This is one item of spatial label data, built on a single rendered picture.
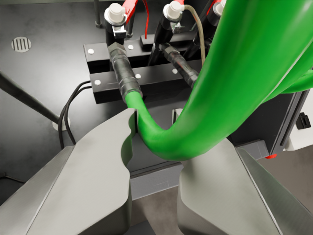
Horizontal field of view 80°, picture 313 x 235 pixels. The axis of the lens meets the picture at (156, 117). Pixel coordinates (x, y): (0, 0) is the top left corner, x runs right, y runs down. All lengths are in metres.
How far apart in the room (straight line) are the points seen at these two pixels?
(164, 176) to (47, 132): 0.30
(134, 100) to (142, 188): 0.26
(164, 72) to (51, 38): 0.34
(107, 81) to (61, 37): 0.27
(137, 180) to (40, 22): 0.48
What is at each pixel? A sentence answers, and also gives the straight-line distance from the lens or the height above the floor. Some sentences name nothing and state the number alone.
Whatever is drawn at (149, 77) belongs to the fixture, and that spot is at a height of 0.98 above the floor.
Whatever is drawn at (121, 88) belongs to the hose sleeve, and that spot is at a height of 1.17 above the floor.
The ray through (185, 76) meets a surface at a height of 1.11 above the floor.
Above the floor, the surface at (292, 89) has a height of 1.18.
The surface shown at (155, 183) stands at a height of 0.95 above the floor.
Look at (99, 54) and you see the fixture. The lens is 0.40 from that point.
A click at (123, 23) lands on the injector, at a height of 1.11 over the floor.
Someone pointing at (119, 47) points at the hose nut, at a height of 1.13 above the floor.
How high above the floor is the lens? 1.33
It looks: 72 degrees down
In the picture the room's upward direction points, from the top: 48 degrees clockwise
